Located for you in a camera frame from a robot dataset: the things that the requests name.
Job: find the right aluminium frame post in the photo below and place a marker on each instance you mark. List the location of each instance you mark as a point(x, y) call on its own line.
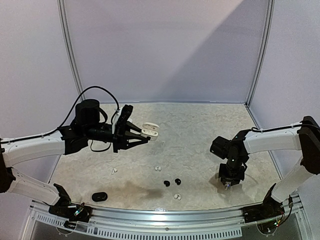
point(262, 51)

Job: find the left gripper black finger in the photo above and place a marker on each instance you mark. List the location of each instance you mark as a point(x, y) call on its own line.
point(134, 142)
point(132, 130)

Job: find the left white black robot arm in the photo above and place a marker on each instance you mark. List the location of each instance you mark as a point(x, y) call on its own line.
point(66, 140)

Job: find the black earbud right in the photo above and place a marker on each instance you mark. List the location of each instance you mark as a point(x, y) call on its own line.
point(177, 181)

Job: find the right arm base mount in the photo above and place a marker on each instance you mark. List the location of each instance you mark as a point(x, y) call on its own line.
point(262, 211)

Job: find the aluminium front rail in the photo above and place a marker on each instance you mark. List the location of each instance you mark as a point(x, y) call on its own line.
point(123, 224)

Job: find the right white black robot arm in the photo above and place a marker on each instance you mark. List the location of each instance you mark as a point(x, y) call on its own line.
point(303, 136)

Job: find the white square charging case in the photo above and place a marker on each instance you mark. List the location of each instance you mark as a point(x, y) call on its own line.
point(150, 130)

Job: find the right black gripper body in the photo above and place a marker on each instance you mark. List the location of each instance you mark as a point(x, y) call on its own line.
point(230, 178)

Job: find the black earbud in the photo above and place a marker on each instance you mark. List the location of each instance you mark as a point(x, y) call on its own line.
point(177, 181)
point(166, 183)

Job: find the left aluminium frame post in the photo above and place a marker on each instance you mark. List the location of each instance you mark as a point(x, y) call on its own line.
point(62, 11)

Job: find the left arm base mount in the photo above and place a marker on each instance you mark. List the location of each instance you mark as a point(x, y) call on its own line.
point(71, 211)

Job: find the aluminium frame post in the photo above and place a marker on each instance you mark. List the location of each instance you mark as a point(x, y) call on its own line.
point(62, 11)
point(262, 51)

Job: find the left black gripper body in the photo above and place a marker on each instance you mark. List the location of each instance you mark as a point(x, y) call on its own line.
point(117, 140)

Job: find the white earbud front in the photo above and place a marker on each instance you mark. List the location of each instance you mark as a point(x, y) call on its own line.
point(177, 197)

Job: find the black oval charging case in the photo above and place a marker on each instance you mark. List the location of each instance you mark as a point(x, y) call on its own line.
point(99, 196)

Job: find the black earbud left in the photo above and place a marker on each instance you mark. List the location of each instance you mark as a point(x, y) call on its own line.
point(166, 183)

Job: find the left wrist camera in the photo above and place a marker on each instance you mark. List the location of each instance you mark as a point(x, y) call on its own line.
point(120, 117)

